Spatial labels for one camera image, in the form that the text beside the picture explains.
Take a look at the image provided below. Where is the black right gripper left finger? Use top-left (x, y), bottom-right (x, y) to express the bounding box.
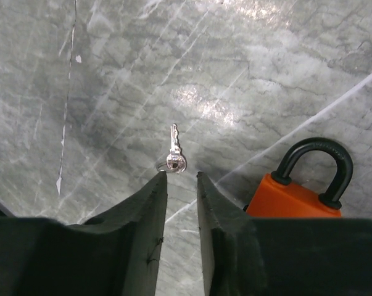
top-left (0, 172), bottom-right (167, 295)

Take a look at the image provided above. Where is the small silver key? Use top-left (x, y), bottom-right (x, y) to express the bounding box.
top-left (155, 123), bottom-right (187, 174)

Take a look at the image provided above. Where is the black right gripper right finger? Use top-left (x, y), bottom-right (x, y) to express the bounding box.
top-left (197, 172), bottom-right (372, 295)

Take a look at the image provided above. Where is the orange black padlock with keys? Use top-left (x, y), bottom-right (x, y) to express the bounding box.
top-left (244, 138), bottom-right (353, 218)

